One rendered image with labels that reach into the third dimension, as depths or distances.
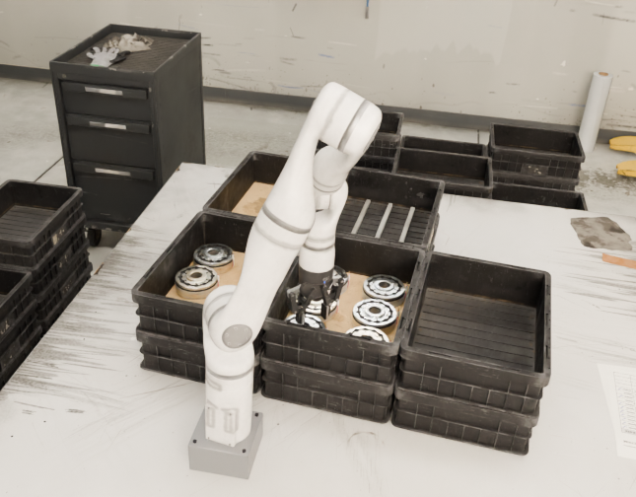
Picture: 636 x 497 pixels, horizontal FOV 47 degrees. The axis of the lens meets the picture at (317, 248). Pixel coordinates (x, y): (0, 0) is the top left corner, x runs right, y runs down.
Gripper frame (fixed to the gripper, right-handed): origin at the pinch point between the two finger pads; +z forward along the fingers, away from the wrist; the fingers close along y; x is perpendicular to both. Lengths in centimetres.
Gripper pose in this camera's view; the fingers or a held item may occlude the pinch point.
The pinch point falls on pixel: (313, 316)
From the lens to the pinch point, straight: 165.1
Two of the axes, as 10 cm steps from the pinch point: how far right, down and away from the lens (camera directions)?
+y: 8.6, -2.2, 4.6
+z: -0.6, 8.5, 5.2
